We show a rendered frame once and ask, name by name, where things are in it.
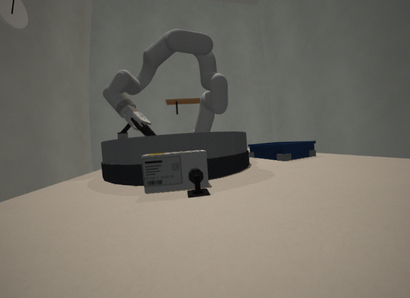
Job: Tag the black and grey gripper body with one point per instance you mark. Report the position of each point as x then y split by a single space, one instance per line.
129 112

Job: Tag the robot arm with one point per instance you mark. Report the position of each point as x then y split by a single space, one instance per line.
177 40

